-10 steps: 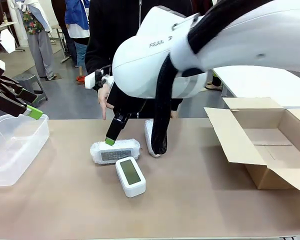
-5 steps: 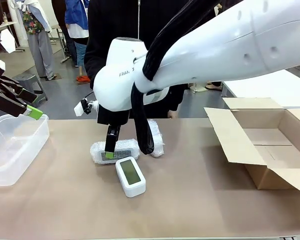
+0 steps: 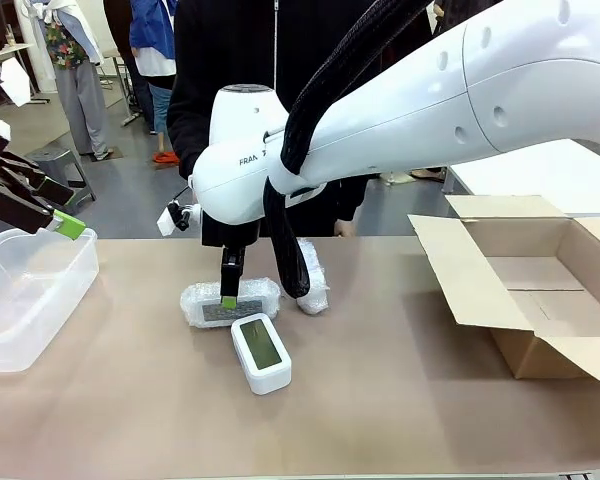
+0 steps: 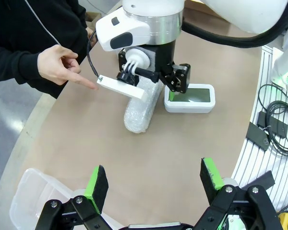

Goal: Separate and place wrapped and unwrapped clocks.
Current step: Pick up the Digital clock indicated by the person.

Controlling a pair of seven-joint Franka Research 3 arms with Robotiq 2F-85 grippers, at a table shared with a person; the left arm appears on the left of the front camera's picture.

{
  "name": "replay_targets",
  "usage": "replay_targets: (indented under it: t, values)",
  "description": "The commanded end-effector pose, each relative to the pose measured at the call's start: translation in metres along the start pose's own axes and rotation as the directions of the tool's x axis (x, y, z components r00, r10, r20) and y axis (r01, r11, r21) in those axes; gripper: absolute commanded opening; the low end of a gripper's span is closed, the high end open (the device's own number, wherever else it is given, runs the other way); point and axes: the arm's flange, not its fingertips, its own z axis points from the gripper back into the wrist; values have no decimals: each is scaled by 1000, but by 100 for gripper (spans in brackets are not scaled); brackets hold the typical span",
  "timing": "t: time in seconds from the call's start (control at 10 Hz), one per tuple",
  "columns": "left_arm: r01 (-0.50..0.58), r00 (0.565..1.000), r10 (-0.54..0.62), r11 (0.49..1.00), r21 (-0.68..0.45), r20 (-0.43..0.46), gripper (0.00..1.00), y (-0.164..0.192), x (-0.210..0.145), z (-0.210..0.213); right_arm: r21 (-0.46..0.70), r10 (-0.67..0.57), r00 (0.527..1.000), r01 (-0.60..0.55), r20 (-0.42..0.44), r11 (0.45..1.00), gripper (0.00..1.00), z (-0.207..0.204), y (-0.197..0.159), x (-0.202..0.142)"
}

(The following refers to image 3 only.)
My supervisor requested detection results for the grey plastic stool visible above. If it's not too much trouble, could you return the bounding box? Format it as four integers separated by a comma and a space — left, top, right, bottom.
24, 147, 97, 216

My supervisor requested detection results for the brown cardboard box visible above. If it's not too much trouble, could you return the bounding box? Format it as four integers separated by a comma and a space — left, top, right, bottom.
407, 194, 600, 385

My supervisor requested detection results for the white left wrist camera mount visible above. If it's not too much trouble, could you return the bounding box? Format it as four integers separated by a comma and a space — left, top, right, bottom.
0, 56, 32, 108

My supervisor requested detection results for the person in blue jacket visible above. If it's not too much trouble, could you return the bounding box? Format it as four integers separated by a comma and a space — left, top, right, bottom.
128, 0, 182, 167

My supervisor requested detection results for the bubble-wrapped clock showing grey face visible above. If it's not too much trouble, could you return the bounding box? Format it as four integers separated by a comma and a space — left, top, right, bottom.
179, 278, 282, 330

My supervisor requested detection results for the person in black hoodie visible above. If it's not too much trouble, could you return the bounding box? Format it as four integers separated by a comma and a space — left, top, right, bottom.
167, 0, 439, 237

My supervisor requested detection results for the white side table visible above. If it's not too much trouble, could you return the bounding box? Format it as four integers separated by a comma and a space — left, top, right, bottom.
447, 139, 600, 216

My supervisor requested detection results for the bubble-wrapped clock fully white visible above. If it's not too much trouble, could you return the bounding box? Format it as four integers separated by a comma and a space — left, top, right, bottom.
292, 237, 330, 316

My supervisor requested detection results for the person's left forearm black sleeve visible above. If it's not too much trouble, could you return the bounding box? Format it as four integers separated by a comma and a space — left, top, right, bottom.
332, 177, 370, 223

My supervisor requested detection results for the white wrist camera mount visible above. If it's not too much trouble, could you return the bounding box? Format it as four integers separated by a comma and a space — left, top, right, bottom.
156, 198, 204, 237
0, 56, 32, 108

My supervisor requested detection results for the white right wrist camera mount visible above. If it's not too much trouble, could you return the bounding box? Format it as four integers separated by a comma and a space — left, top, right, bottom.
156, 198, 204, 237

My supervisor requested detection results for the person's right forearm black sleeve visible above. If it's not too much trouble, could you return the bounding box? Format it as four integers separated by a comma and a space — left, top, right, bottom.
167, 89, 212, 181

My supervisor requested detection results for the white background desk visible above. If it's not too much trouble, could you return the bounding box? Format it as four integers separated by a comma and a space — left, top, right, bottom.
0, 42, 51, 107

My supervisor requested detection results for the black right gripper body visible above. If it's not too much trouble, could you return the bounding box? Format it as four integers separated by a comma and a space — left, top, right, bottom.
201, 212, 260, 250

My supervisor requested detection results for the unwrapped white digital clock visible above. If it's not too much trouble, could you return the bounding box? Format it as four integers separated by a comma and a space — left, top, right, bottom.
229, 312, 293, 396

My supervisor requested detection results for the small background table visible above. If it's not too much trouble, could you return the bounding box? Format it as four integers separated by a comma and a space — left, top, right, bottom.
102, 47, 142, 127

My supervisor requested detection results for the figure in floral shirt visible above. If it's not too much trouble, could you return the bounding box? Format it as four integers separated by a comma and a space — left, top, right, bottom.
22, 0, 115, 162

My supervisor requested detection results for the black braided cable sleeve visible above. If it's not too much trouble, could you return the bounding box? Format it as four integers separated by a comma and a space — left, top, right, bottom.
262, 0, 434, 300

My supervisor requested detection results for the clear plastic bin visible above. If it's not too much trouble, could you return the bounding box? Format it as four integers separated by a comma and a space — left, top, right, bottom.
0, 227, 100, 374

